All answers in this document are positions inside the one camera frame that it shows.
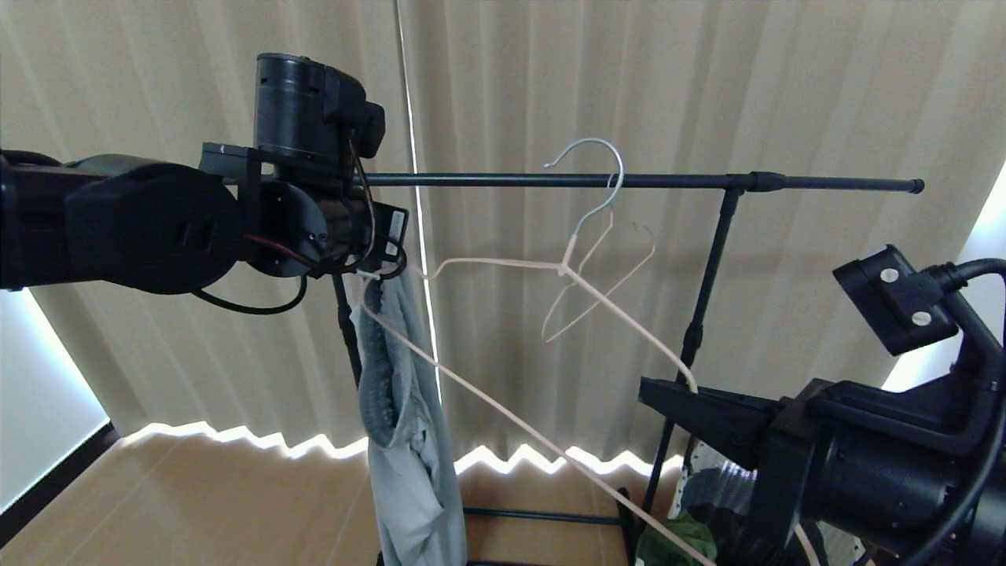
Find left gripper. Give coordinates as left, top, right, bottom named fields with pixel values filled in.
left=248, top=182, right=409, bottom=280

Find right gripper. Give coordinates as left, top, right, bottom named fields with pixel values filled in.
left=739, top=397, right=993, bottom=566

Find pink clothes hanger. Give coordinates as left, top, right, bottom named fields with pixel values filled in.
left=541, top=169, right=658, bottom=344
left=355, top=138, right=823, bottom=566

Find pale grey shorts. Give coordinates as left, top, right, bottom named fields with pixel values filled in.
left=350, top=267, right=469, bottom=566

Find white laundry basket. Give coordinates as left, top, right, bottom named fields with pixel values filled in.
left=668, top=440, right=873, bottom=566

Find black clothes rack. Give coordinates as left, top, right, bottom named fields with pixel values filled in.
left=330, top=171, right=925, bottom=566

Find green garment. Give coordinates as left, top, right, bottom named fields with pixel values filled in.
left=635, top=511, right=718, bottom=566

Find beige curtain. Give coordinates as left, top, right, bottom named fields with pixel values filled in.
left=0, top=0, right=1006, bottom=466

